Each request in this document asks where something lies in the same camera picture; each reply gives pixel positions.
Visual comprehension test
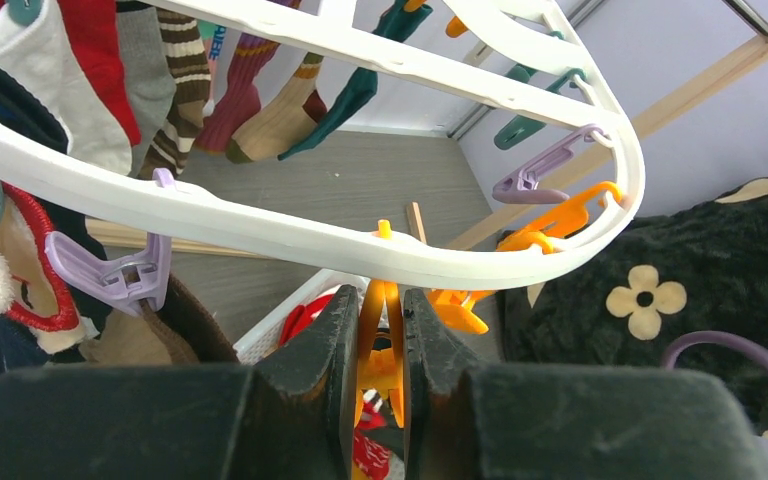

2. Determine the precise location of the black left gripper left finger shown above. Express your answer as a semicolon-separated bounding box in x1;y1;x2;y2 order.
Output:
0;285;358;479

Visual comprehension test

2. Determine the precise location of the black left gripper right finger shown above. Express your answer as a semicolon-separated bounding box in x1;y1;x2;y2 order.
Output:
403;289;759;479

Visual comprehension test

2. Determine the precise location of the orange clip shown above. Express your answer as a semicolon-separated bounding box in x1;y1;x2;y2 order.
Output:
354;219;408;432
526;181;623;238
428;228;555;334

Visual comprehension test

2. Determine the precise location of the white oval clip hanger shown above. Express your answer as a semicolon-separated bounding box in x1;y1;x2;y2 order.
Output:
0;0;646;293

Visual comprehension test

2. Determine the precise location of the red snowflake sock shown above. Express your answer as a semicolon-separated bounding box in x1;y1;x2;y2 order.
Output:
276;286;394;480

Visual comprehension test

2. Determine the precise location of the purple clip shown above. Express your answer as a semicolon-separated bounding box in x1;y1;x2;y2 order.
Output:
492;124;611;205
44;166;177;317

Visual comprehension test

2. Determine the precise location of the teal clip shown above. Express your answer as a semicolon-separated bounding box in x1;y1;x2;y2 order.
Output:
493;29;587;151

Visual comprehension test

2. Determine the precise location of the white plastic basket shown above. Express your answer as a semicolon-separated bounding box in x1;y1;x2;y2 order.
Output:
233;269;370;365

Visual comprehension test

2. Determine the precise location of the tan ribbed sock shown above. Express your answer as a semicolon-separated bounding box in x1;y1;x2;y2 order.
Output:
225;52;327;164

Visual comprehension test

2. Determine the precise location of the black floral plush blanket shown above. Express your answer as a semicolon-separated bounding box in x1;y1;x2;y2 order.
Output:
497;173;768;445

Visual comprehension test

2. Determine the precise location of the santa christmas sock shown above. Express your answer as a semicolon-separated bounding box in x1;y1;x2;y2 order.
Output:
0;184;99;354

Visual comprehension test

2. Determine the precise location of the maroon ribbed sock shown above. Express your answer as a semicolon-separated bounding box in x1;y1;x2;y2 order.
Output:
194;33;280;154

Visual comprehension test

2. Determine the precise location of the brown striped sock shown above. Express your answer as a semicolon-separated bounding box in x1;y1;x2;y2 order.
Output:
137;8;211;179

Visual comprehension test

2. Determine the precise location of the dark green sock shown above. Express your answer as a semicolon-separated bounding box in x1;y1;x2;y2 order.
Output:
277;1;433;161

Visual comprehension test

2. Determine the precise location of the red white sock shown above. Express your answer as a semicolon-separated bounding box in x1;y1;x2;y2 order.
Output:
0;1;132;175

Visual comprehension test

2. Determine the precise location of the metal rack rod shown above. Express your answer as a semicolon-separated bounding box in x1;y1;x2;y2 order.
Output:
722;0;768;43

